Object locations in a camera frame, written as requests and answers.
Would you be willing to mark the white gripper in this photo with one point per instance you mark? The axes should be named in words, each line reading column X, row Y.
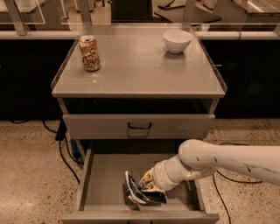
column 158, row 177

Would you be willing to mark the blue chip bag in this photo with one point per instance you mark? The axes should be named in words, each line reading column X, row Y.
column 133, row 192

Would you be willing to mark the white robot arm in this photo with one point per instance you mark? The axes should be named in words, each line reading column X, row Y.
column 197, row 159

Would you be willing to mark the open grey middle drawer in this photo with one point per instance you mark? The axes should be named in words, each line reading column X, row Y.
column 102, row 199

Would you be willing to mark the grey drawer cabinet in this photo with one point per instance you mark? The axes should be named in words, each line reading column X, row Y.
column 138, row 75

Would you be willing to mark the closed grey top drawer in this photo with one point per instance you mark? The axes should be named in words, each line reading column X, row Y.
column 114, row 126

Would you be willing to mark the white bowl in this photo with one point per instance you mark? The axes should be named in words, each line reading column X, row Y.
column 177, row 41

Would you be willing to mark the gold soda can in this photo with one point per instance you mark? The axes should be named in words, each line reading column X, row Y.
column 89, row 53

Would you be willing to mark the black drawer handle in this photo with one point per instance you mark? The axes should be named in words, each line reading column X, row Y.
column 135, row 127

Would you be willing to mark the white horizontal rail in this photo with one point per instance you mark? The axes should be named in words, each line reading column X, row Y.
column 207, row 35

